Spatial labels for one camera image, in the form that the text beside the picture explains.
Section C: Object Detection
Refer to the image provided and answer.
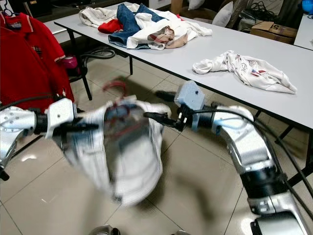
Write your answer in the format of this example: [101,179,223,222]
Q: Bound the blue denim jeans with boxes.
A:
[109,4,164,49]

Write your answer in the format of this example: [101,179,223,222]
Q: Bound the blue round object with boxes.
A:
[301,0,313,15]

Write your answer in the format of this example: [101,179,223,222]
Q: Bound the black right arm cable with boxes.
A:
[196,105,313,221]

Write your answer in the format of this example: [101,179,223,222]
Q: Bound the white shirt with plaid lining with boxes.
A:
[126,11,213,51]

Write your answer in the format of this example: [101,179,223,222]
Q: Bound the red plastic hanger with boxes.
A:
[103,80,145,140]

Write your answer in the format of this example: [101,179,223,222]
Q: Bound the plain cardboard box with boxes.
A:
[250,21,296,45]

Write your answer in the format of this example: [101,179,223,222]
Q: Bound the small white pillow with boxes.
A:
[187,0,206,10]

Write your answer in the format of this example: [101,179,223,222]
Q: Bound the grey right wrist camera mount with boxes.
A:
[175,80,206,112]

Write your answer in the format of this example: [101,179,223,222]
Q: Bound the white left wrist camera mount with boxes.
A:
[45,98,78,139]

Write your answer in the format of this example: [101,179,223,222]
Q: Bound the red polo shirt striped collar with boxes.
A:
[0,12,74,114]

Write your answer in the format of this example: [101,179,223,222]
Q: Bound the white shirt with flag print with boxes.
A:
[192,50,298,94]

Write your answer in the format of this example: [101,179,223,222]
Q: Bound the white collared shirt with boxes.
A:
[64,94,172,207]

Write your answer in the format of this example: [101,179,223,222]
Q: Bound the cream crumpled shirt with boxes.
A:
[78,6,118,28]

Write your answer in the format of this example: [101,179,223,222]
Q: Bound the long white table black legs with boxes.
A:
[54,2,313,187]

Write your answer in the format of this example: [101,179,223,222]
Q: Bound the large white pillow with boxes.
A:
[213,1,235,27]

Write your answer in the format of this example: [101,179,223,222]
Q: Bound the black cable tangle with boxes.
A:
[247,0,282,23]

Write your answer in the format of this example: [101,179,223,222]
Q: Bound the grey robot left foot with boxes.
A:
[88,224,120,235]

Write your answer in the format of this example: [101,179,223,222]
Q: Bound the small white table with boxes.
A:
[293,15,313,49]

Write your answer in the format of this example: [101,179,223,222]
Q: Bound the small red garment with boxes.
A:
[98,19,124,34]

